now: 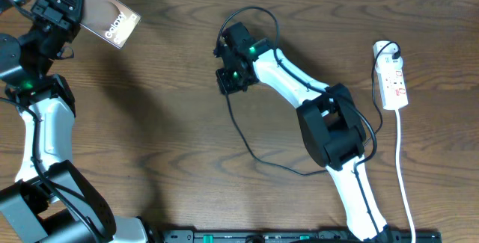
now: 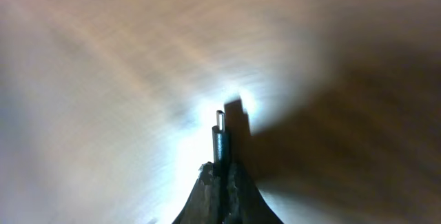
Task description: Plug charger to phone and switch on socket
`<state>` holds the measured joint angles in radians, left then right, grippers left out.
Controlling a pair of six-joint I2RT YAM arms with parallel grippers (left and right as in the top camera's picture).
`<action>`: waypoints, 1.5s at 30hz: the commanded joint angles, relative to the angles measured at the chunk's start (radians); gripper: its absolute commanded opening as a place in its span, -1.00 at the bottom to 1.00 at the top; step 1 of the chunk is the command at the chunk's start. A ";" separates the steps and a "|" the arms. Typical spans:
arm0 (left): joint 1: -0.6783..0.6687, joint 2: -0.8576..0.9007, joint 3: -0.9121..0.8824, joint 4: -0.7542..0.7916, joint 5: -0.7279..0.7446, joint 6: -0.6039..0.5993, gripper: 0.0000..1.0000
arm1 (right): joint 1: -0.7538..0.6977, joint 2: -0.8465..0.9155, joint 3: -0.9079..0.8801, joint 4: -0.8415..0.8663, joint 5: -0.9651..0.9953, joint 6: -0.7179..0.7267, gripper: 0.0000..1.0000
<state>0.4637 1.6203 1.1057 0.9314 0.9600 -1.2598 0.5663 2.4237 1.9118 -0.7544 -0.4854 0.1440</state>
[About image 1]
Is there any white USB charger plug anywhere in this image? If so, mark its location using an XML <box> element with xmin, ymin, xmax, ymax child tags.
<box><xmin>374</xmin><ymin>43</ymin><xmax>403</xmax><ymax>73</ymax></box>

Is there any black USB charging cable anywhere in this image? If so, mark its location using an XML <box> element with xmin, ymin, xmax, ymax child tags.
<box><xmin>222</xmin><ymin>41</ymin><xmax>402</xmax><ymax>177</ymax></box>

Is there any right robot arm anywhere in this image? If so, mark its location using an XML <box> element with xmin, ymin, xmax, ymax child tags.
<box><xmin>214</xmin><ymin>22</ymin><xmax>388</xmax><ymax>241</ymax></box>

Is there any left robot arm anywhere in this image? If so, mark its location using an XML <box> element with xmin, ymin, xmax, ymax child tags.
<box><xmin>1</xmin><ymin>0</ymin><xmax>159</xmax><ymax>242</ymax></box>

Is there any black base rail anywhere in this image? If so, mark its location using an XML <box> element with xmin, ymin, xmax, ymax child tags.
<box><xmin>162</xmin><ymin>230</ymin><xmax>442</xmax><ymax>243</ymax></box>

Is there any white power strip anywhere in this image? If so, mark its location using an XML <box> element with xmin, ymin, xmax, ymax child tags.
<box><xmin>372</xmin><ymin>40</ymin><xmax>409</xmax><ymax>111</ymax></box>

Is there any Samsung Galaxy smartphone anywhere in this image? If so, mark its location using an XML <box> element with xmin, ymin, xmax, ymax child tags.
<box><xmin>80</xmin><ymin>0</ymin><xmax>141</xmax><ymax>49</ymax></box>

